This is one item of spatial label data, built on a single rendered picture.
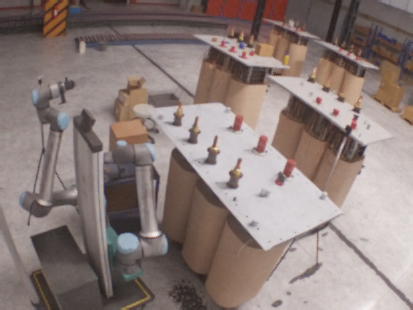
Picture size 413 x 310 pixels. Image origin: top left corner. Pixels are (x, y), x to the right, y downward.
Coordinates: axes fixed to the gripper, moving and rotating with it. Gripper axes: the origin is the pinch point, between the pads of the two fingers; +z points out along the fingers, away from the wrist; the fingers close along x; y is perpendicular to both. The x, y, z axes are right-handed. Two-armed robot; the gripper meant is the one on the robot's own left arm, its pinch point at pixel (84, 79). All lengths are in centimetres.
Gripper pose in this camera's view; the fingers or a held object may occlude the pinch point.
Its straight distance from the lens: 182.2
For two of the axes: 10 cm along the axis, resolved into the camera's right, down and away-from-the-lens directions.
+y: -1.7, -9.2, -3.6
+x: -5.6, -2.1, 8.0
